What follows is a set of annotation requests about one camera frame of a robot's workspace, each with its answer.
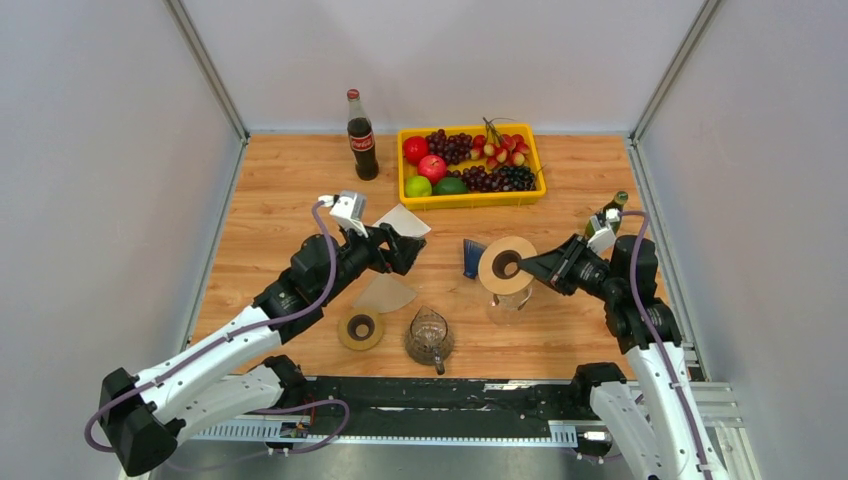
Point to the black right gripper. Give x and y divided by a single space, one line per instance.
555 266

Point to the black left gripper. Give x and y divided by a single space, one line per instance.
405 249

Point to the white paper coffee filter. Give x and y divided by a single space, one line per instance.
404 222

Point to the blue glass dripper cone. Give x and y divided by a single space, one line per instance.
472 253

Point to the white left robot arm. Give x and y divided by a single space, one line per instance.
145 416

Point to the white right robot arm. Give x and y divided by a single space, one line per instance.
668 440

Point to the light green apple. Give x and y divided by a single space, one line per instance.
417 187

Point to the clear glass server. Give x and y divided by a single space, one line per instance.
506 310

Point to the dark green lime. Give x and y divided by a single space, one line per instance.
450 185

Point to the pink red apple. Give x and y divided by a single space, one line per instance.
433 168

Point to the green champagne bottle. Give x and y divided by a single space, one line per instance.
613 205

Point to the yellow plastic fruit tray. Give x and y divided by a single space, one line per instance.
471 199

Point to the dark grape bunch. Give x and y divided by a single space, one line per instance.
502 179

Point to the purple grape bunch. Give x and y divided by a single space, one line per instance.
452 148

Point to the red cherries bunch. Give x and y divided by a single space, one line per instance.
500 142

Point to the glass cola bottle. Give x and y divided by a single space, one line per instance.
361 137

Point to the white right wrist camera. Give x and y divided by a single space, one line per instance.
602 228

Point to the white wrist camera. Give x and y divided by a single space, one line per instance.
602 228
347 209

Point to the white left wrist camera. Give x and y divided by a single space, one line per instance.
347 209

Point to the glass pitcher with handle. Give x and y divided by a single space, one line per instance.
429 340

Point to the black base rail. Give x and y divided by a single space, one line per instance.
446 408

